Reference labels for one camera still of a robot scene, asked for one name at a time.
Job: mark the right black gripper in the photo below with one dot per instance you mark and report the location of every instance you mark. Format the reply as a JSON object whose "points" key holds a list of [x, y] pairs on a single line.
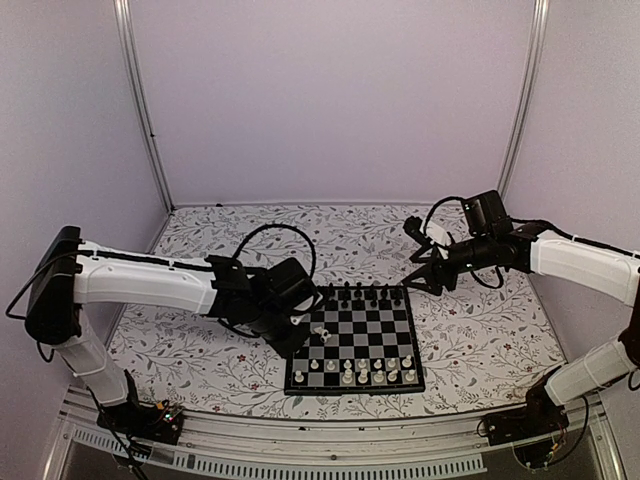
{"points": [[434, 286]]}

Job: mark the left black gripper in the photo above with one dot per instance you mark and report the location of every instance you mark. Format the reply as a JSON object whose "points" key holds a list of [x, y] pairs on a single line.
{"points": [[291, 346]]}

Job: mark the black white chess board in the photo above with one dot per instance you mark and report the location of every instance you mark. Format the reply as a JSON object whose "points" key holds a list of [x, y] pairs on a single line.
{"points": [[356, 335]]}

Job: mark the white queen piece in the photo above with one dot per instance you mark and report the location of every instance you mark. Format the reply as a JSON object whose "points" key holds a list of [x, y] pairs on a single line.
{"points": [[347, 377]]}

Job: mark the white king piece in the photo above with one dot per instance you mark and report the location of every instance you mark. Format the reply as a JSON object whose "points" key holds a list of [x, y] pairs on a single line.
{"points": [[362, 371]]}

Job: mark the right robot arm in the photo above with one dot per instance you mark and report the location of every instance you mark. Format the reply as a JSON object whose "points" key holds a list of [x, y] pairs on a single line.
{"points": [[592, 285]]}

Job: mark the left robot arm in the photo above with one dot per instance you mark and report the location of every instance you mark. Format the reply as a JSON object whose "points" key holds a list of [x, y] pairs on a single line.
{"points": [[76, 272]]}

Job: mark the black pieces row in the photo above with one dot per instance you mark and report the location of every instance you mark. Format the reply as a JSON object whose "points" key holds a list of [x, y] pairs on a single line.
{"points": [[358, 297]]}

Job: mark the white pieces pile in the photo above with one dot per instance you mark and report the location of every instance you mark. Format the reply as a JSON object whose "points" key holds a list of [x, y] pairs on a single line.
{"points": [[323, 334]]}

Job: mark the floral patterned table mat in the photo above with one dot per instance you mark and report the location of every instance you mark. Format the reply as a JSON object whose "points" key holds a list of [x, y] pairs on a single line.
{"points": [[481, 345]]}

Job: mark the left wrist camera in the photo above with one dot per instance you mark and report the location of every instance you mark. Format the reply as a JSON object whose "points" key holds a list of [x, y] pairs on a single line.
{"points": [[296, 320]]}

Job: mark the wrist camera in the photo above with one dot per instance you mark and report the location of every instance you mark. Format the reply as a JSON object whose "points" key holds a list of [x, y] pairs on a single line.
{"points": [[427, 233], [296, 320]]}

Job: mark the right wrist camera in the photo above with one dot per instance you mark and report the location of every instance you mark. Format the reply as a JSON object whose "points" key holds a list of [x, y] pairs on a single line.
{"points": [[427, 233]]}

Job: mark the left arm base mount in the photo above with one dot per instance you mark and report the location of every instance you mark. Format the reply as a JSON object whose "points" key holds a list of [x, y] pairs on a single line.
{"points": [[161, 422]]}

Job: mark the front aluminium rail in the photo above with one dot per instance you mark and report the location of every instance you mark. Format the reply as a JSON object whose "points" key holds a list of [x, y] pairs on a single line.
{"points": [[255, 432]]}

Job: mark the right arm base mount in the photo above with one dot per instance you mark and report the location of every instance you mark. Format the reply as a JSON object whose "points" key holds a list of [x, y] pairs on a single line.
{"points": [[533, 419]]}

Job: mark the right aluminium frame post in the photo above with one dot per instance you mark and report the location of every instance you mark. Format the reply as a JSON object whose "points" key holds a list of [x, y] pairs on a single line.
{"points": [[533, 60]]}

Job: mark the aluminium frame post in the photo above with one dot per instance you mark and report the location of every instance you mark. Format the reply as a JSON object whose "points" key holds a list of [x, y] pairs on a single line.
{"points": [[533, 60], [126, 34]]}

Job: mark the left aluminium frame post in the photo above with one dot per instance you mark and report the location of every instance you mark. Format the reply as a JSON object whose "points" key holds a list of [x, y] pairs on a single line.
{"points": [[126, 34]]}

